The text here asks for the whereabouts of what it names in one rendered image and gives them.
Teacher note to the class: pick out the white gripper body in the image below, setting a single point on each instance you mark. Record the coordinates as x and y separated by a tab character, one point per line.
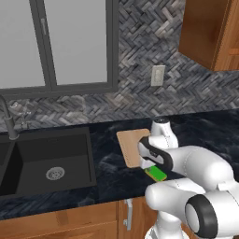
146	163

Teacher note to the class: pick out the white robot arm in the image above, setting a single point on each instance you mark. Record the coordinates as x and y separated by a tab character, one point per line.
199	168

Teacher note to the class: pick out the green sponge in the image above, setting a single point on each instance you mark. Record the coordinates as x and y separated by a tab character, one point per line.
157	174

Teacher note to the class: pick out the wooden cutting board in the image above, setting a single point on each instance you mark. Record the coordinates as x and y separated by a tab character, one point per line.
130	146

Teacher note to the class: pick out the wooden cabinet door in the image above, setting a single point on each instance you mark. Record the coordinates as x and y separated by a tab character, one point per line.
87	231
140	217

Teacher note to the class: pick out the silver sink drain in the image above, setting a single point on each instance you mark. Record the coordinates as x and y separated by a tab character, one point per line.
55	173

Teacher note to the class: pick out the black sink basin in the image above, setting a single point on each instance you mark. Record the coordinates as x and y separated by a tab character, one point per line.
53	155

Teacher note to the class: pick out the wooden drawer front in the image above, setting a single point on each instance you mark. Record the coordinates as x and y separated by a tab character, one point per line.
62	216

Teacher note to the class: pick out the dark grey framed window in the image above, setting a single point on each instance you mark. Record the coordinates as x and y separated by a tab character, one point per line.
77	43

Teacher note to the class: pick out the grey sink faucet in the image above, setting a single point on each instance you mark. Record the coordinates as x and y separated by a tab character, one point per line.
10	124

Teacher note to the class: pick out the grey wall outlet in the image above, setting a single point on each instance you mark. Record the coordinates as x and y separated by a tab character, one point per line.
158	75

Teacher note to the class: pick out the wooden wall cabinet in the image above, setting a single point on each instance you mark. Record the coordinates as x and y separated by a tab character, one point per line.
202	31

